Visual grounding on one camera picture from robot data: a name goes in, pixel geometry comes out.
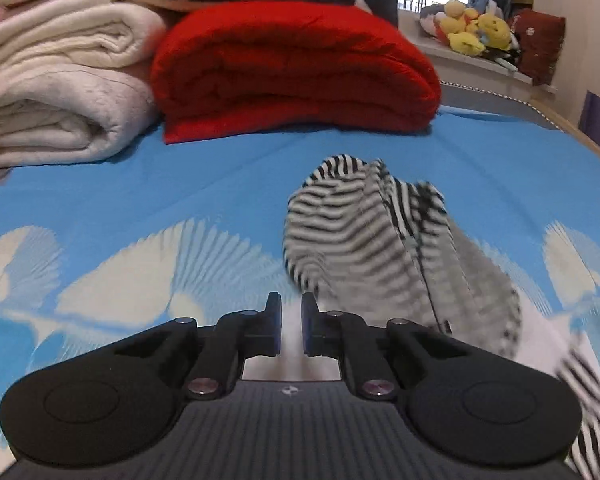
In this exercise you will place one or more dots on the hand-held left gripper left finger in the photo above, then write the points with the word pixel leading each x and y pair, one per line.
pixel 276 324

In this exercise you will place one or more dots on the white windowsill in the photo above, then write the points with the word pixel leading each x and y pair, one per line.
pixel 460 67

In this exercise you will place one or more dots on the black white striped shirt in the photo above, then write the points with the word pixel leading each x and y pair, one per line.
pixel 350 230

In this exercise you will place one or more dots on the red folded blanket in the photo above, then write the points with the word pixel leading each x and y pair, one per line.
pixel 290 70

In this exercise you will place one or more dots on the red cushion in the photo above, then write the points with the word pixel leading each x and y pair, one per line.
pixel 537 45

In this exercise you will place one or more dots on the blue printed bedsheet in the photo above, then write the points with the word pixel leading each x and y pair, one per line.
pixel 155 190

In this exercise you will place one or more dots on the white folded blanket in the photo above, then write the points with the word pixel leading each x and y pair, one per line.
pixel 65 30
pixel 55 115

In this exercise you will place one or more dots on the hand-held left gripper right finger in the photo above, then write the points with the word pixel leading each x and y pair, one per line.
pixel 307 324

